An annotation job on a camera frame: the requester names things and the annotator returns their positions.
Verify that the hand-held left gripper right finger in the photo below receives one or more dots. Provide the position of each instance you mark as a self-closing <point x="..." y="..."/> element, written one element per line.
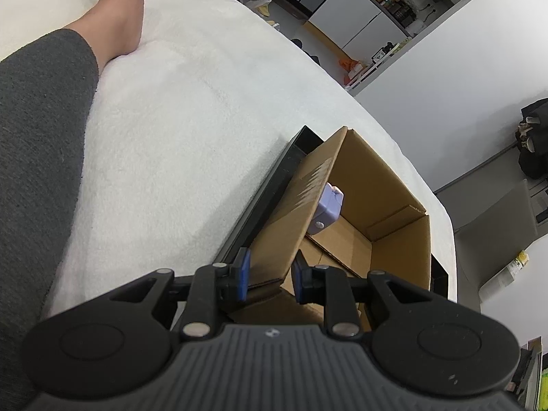
<point x="298" y="283"/>

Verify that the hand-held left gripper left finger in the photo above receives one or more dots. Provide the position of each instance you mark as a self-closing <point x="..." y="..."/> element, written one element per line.
<point x="242" y="275"/>

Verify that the purple block toy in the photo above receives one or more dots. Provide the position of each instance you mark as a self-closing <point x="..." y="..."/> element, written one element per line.
<point x="326" y="210"/>

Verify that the black rectangular tray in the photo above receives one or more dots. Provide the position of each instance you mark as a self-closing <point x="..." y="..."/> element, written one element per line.
<point x="273" y="185"/>

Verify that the brown cardboard box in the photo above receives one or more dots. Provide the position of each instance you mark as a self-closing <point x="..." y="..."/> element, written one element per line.
<point x="376" y="188"/>

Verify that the white box with yellow label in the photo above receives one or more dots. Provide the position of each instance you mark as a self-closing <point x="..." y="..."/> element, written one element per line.
<point x="507" y="276"/>

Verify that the orange plastic bag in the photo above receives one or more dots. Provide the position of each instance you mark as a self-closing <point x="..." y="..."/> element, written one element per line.
<point x="349" y="65"/>

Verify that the person's left leg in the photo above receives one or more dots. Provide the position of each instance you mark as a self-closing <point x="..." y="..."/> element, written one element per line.
<point x="38" y="137"/>

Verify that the stack of books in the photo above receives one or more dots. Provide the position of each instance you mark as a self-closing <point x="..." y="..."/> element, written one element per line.
<point x="535" y="376"/>

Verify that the white refrigerator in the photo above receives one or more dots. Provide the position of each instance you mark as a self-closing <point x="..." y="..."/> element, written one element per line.
<point x="359" y="17"/>

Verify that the black bag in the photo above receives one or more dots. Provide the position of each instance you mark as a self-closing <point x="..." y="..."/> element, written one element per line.
<point x="535" y="141"/>

